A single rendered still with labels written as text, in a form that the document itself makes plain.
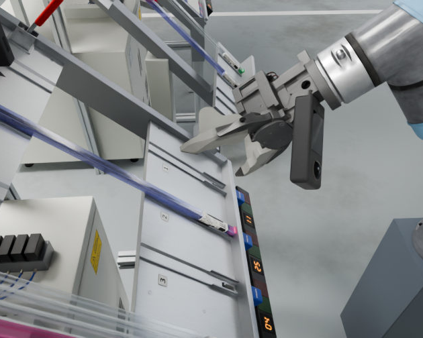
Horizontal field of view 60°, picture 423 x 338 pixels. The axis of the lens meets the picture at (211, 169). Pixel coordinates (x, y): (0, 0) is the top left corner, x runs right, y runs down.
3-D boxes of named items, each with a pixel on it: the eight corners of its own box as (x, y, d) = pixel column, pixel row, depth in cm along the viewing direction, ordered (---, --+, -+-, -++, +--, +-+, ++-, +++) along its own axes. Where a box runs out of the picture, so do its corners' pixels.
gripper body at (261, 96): (251, 113, 58) (320, 68, 53) (270, 157, 54) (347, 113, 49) (225, 92, 51) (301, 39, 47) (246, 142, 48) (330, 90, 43)
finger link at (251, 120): (213, 139, 50) (272, 125, 51) (217, 150, 49) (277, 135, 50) (214, 119, 46) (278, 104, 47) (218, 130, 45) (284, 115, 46)
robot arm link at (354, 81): (379, 96, 47) (365, 67, 41) (346, 116, 49) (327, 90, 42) (352, 55, 50) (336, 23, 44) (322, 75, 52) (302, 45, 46)
